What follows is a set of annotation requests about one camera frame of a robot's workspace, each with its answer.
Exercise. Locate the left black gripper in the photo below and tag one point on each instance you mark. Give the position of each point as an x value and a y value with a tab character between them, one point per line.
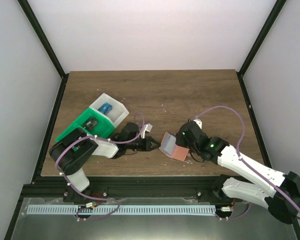
147	144

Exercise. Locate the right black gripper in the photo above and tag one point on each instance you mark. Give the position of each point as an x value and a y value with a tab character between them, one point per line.
180	140

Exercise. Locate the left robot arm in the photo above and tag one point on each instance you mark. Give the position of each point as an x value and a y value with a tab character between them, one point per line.
74	150

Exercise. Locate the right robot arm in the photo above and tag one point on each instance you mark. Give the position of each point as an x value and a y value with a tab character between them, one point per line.
274	190

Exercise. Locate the blue card in bin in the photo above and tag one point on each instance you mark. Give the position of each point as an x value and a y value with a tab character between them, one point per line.
105	108

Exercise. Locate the black card in bin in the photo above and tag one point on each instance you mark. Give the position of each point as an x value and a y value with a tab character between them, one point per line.
90	123

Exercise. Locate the white plastic bin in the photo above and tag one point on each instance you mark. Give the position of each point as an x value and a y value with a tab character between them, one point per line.
116	115

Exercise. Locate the green plastic bin middle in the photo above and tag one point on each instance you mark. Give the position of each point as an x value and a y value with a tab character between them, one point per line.
103	129

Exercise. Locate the green plastic bin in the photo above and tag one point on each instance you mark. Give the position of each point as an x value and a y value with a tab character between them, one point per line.
103	129
68	130

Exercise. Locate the green plastic bin front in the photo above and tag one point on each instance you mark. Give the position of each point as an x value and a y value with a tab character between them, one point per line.
68	130

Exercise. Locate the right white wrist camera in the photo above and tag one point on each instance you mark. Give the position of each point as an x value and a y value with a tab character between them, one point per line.
198	122

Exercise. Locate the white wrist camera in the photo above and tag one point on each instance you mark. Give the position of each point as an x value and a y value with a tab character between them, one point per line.
198	122
146	129

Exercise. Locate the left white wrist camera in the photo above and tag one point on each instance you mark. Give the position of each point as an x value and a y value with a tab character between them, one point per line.
146	129

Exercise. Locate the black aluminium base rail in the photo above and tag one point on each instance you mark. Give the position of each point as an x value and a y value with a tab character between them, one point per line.
200	188

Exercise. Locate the light blue slotted cable duct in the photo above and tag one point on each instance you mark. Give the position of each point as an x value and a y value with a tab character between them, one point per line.
151	210

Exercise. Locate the left black frame post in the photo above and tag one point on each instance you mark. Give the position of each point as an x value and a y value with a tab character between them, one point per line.
34	22

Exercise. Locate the black frame post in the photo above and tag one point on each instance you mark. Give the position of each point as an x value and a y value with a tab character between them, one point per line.
34	22
270	20

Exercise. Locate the right black frame post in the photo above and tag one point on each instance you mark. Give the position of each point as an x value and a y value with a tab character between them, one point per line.
270	20

